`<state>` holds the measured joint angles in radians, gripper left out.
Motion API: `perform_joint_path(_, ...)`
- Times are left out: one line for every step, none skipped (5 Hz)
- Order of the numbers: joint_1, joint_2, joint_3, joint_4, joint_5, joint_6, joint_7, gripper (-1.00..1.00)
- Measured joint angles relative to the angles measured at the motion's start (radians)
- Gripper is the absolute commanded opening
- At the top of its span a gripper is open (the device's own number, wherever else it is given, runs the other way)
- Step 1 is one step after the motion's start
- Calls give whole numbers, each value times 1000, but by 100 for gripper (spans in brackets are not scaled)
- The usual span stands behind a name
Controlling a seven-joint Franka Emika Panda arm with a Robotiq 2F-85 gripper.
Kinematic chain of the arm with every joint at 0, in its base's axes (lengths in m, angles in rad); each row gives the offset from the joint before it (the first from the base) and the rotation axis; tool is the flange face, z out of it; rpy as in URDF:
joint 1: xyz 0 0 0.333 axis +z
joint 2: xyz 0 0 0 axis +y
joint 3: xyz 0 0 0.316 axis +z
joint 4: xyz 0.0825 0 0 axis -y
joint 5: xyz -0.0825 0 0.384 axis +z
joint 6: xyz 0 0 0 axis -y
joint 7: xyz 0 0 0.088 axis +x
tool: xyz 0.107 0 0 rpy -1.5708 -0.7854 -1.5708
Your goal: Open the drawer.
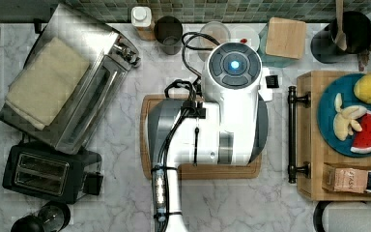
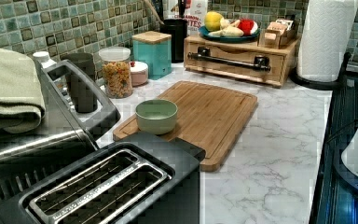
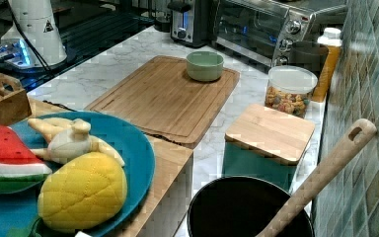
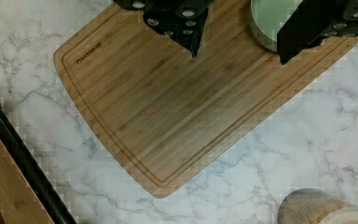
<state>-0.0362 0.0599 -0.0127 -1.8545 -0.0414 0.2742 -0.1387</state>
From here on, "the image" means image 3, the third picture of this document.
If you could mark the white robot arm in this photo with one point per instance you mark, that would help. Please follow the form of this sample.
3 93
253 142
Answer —
35 35

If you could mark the bamboo cutting board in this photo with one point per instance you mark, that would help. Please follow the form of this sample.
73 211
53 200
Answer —
162 100

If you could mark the green ceramic bowl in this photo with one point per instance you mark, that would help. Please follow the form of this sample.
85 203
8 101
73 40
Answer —
204 66

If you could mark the teal canister bamboo lid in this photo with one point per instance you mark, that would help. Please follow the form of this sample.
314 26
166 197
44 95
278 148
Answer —
266 144

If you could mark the black slot toaster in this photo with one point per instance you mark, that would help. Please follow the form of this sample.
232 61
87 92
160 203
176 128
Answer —
189 21

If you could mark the black utensil pot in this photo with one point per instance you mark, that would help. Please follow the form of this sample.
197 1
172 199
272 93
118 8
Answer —
234 207

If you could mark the clear cereal jar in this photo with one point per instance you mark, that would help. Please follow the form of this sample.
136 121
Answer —
289 89

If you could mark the stainless toaster oven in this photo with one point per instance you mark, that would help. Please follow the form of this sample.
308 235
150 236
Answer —
264 30

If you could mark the plush yellow lemon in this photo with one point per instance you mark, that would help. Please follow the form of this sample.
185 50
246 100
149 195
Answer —
83 193

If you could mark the plush peeled banana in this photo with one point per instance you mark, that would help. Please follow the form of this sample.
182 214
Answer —
68 139

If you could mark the orange juice bottle white cap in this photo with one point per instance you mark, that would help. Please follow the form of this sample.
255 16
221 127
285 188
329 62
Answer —
331 39

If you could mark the wooden spoon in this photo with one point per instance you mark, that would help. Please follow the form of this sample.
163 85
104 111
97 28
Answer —
348 146

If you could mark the wooden tea box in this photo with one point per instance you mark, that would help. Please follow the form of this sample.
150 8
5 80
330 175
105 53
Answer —
14 103

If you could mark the plush watermelon slice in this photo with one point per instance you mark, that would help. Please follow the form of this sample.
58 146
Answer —
20 168

